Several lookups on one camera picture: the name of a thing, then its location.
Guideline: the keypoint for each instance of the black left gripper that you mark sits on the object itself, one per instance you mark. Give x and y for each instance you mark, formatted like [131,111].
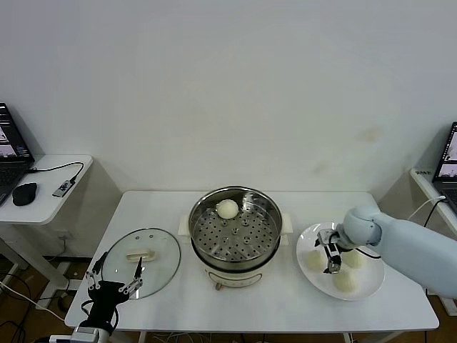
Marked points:
[105,301]

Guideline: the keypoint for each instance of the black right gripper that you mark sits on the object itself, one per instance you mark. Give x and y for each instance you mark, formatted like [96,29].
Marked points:
[332,255]

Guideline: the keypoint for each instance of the white steamed baozi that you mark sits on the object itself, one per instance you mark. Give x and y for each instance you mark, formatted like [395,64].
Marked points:
[315,261]
[227,209]
[355,261]
[346,282]

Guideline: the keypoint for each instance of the light blue right robot arm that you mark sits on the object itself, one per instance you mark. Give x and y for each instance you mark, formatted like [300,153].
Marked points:
[410,246]

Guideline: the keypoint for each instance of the perforated steel steamer basket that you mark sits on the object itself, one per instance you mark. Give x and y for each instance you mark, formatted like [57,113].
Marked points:
[266,214]

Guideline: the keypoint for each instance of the white round plate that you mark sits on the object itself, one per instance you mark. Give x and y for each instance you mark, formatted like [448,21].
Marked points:
[310,237]

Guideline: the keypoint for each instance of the grey round floor object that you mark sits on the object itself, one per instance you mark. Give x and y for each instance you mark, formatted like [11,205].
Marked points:
[65,303]

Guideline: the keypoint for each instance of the white table leg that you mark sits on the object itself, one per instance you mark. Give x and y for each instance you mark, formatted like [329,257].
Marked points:
[141,337]
[346,338]

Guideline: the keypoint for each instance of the white side table with mouse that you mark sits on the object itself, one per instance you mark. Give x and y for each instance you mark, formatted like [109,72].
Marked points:
[53,207]

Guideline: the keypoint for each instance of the grey usb hub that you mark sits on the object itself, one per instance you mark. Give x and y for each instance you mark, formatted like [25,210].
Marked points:
[63,187]

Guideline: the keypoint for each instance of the black computer mouse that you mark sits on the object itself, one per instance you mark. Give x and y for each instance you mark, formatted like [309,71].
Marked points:
[24,194]

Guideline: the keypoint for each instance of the printed label sticker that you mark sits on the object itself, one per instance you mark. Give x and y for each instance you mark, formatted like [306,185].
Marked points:
[423,173]

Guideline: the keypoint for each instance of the black laptop beside label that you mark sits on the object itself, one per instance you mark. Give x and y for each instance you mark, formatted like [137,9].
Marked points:
[448,157]

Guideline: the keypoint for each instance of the black laptop beside mouse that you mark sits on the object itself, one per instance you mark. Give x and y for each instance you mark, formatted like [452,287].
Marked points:
[10,143]

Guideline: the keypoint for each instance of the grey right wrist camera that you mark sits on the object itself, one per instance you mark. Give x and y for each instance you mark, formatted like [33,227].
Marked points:
[325,237]

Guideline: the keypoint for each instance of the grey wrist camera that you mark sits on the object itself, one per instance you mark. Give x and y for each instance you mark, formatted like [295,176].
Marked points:
[325,237]
[89,336]

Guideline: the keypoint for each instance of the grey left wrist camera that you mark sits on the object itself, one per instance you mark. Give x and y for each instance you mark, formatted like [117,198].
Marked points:
[89,336]

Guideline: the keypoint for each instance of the white wall socket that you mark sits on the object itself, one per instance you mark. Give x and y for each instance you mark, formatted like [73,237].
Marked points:
[64,236]

